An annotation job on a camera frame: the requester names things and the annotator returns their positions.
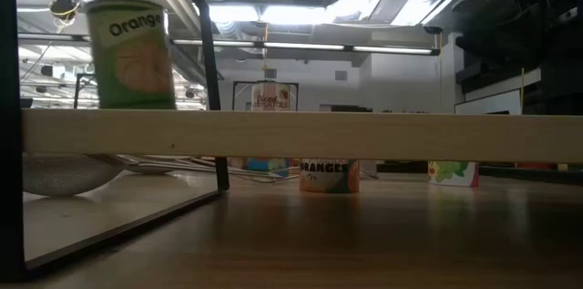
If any tall green oranges can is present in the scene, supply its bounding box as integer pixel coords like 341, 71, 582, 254
85, 0, 178, 111

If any diced tomatoes can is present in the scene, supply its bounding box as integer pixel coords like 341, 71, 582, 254
248, 81, 292, 177

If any short oranges can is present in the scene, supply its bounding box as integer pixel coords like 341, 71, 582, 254
299, 158, 361, 194

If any mixed fruit can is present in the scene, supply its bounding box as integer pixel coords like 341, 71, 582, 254
427, 160, 480, 189

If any white can behind plank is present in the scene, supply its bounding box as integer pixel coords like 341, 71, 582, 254
231, 80, 301, 112

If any long ceiling light bar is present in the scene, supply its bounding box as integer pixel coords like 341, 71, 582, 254
170, 37, 442, 57

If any hanging cable reel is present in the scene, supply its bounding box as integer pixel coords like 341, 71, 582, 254
48, 0, 82, 21

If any wooden shelf with black frame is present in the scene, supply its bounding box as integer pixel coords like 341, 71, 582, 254
0, 0, 583, 281

